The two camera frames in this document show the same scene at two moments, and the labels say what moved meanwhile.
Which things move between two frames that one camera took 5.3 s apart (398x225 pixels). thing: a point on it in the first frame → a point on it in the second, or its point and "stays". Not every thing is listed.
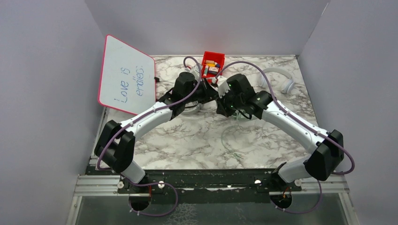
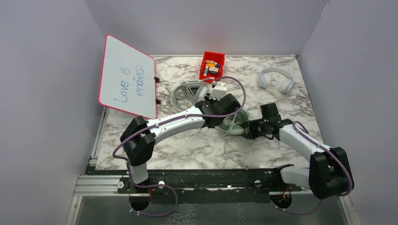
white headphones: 287,86 stays
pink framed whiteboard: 127,81 stays
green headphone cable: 222,136 → 224,147
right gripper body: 228,104 → 257,128
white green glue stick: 206,69 stays
